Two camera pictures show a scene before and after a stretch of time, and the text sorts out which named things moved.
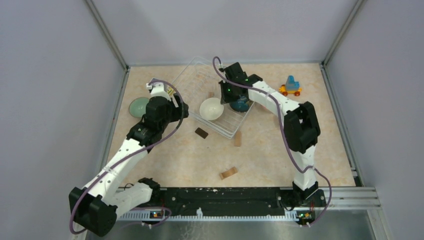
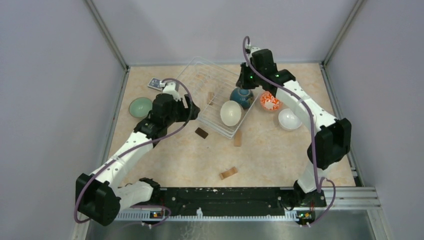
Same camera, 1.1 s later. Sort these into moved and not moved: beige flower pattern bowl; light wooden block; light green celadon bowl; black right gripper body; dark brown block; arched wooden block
Moved: beige flower pattern bowl; black right gripper body
Not moved: light green celadon bowl; light wooden block; arched wooden block; dark brown block
